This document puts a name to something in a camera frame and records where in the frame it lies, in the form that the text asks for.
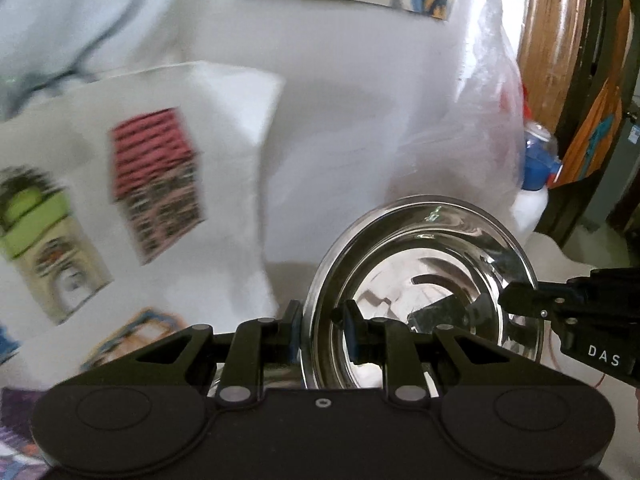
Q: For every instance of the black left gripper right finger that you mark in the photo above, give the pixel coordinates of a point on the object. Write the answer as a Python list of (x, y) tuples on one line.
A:
[(447, 356)]

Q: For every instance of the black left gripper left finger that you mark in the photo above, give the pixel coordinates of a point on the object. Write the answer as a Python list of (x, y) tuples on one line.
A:
[(234, 363)]

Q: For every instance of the steel plate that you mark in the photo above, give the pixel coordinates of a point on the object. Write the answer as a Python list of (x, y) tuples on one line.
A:
[(423, 261)]

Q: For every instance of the house drawings paper sheet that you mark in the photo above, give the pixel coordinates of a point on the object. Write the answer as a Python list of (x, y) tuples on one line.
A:
[(214, 274)]

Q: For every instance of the white bottle blue lid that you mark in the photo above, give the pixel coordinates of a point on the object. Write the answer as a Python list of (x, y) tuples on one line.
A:
[(542, 167)]

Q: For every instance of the clear plastic bag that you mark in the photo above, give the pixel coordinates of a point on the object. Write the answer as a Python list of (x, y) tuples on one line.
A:
[(475, 152)]

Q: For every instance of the wooden chair frame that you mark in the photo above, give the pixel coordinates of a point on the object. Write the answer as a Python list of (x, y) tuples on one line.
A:
[(547, 56)]

